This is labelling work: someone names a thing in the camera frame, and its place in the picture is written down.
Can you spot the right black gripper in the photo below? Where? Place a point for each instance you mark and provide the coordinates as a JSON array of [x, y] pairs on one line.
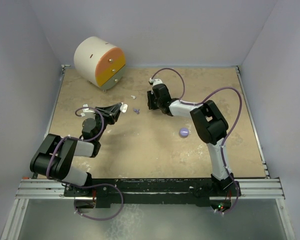
[[150, 96]]

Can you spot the round mini drawer cabinet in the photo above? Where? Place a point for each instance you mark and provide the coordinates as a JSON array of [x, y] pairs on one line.
[[100, 62]]

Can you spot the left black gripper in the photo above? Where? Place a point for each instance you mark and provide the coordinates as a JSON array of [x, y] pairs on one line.
[[110, 113]]

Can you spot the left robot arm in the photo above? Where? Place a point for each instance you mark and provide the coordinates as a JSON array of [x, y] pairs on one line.
[[55, 155]]

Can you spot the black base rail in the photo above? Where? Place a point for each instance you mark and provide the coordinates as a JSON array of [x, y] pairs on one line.
[[198, 191]]

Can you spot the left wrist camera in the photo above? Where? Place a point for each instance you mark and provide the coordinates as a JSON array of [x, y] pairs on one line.
[[86, 111]]

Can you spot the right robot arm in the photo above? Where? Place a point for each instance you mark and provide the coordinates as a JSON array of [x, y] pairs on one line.
[[211, 127]]

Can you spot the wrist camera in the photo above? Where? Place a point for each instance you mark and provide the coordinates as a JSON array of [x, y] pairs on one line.
[[86, 111], [155, 81]]

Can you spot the aluminium frame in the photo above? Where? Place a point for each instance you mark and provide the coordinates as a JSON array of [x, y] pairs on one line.
[[148, 145]]

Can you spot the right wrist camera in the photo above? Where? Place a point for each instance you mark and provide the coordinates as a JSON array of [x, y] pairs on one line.
[[155, 81]]

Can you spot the white earbud charging case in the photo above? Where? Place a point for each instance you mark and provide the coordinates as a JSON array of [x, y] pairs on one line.
[[124, 108]]

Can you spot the purple earbud charging case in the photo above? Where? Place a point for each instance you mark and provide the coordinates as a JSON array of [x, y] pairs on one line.
[[184, 132]]

